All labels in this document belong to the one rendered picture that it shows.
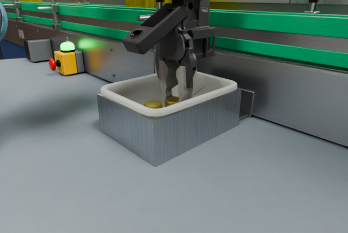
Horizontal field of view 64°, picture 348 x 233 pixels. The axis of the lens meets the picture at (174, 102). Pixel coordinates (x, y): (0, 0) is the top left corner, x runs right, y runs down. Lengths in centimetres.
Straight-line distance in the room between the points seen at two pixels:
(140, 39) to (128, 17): 33
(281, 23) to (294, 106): 16
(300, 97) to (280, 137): 8
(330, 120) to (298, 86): 8
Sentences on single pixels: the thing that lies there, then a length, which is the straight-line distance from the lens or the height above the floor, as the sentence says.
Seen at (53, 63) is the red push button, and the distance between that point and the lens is 98.
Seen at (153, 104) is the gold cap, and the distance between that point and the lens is 51.
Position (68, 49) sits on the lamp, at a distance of 99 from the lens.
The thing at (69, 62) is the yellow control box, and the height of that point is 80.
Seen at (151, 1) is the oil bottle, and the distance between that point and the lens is 86.
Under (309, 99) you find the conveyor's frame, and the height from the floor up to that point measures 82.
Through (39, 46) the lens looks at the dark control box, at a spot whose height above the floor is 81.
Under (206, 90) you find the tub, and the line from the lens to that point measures 60.
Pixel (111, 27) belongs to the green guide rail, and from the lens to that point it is 85.
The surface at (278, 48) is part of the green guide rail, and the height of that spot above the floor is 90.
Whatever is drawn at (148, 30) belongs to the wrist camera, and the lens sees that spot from 45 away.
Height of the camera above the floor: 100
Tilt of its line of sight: 21 degrees down
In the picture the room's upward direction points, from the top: straight up
